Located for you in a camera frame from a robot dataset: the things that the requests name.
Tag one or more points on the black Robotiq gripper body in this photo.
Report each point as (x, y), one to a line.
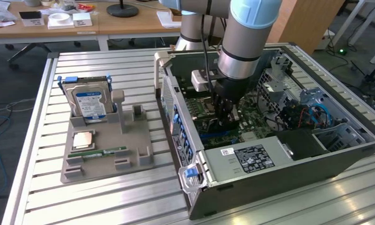
(232, 89)

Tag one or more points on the graphics card with metal bracket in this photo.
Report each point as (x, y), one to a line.
(221, 128)

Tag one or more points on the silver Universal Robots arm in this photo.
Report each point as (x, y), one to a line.
(247, 35)

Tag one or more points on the CPU socket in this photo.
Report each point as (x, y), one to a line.
(205, 105)

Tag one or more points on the green motherboard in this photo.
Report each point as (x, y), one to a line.
(252, 124)

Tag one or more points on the metal disk bay cage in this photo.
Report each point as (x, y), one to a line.
(275, 89)

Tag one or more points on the grey power supply with label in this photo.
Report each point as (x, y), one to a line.
(224, 164)

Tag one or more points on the black air shroud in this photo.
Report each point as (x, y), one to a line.
(299, 143)

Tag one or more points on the open grey PC case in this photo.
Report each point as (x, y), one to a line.
(268, 187)

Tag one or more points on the stack of white papers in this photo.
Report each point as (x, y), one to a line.
(168, 21)

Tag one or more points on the grey parts rack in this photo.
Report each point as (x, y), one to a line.
(112, 138)

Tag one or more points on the small metal disk bay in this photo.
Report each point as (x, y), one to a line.
(340, 131)

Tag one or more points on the white electrical box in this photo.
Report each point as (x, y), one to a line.
(329, 42)

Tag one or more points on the black adapter with green light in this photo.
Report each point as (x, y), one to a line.
(341, 51)

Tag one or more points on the hard disk with blue rails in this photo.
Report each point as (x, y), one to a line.
(88, 103)

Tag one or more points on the green RAM stick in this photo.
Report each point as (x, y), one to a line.
(96, 152)

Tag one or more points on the CPU with copper-toned lid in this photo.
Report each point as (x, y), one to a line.
(82, 140)

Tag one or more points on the black round lamp base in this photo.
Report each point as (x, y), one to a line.
(121, 10)

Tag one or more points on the plain white box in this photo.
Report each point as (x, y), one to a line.
(81, 20)

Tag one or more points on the red small parts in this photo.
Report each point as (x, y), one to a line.
(84, 7)

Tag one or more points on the white boxes on desk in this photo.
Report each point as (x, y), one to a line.
(60, 20)

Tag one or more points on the black office chair base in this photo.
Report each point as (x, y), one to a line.
(27, 49)

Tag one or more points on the wooden desk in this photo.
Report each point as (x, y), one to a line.
(23, 31)

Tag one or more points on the beige tape roll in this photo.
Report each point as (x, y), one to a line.
(45, 2)

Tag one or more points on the white box with black top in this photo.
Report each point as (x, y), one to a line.
(31, 18)

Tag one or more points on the grey cup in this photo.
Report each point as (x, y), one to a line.
(31, 2)

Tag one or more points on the white card with red print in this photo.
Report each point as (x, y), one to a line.
(2, 24)

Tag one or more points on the clear plastic bag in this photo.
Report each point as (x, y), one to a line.
(0, 11)

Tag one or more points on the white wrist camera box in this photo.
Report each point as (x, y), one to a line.
(200, 82)

